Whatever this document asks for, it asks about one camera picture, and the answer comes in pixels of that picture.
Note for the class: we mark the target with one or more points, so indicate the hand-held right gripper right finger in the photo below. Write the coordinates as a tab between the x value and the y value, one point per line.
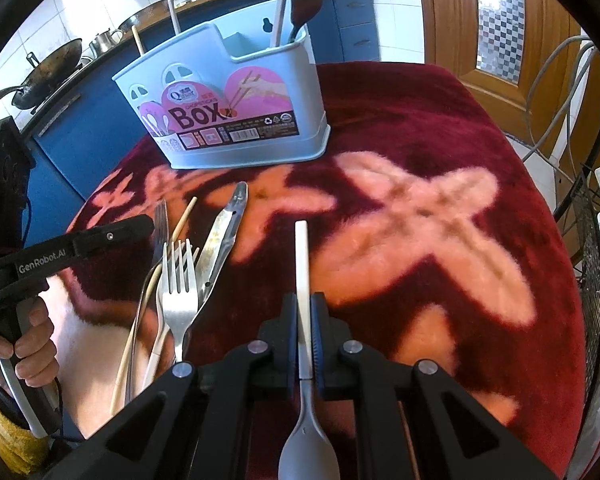
317	340

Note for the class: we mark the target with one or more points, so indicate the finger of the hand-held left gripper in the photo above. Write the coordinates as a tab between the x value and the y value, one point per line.
115	235

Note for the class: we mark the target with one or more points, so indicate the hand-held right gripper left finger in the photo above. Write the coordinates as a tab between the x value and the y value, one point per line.
290	340

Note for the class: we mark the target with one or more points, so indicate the slim steel fork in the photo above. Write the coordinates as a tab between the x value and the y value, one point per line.
160	225

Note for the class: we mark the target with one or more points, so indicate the wooden chopstick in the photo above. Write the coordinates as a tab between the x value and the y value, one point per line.
186	215
138	40

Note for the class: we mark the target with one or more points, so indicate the metal tongs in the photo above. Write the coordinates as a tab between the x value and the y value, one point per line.
225	230

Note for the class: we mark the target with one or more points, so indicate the light blue utensil box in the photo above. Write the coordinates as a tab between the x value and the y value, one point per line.
290	125

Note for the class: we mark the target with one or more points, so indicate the person's left hand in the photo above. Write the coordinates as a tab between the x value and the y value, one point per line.
37	355

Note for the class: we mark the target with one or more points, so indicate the black wok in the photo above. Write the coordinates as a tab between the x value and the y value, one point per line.
50	70

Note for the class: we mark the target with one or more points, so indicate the steel mug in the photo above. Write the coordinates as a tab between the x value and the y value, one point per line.
102	42

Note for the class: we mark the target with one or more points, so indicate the steel colander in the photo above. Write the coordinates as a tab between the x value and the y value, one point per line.
145	15

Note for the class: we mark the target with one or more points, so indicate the red floral blanket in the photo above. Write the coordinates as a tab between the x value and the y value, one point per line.
430	125

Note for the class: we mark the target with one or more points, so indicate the blue kitchen cabinets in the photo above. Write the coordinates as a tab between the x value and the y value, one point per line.
350	25

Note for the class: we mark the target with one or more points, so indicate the wooden door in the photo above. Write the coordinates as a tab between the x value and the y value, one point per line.
450	35

